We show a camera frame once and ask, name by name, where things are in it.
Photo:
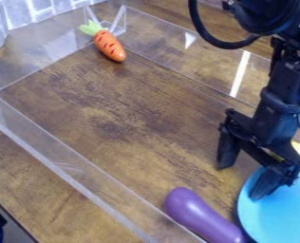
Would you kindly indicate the orange toy carrot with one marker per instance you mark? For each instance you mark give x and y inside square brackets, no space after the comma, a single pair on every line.
[105,41]

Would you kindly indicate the yellow toy lemon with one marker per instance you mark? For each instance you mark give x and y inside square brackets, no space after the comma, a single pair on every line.
[283,153]

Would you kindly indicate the purple toy eggplant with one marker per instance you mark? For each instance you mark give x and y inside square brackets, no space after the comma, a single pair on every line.
[193,213]

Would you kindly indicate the clear acrylic enclosure wall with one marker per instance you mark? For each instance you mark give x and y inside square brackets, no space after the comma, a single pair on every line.
[118,133]

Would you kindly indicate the blue round plate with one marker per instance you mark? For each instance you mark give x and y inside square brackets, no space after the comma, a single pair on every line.
[271,219]

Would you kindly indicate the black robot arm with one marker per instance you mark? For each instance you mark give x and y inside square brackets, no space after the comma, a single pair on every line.
[284,75]

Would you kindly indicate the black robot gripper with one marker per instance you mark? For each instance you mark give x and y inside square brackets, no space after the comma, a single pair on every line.
[275,123]

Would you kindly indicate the white grid curtain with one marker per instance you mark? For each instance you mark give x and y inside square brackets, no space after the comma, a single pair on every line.
[20,13]

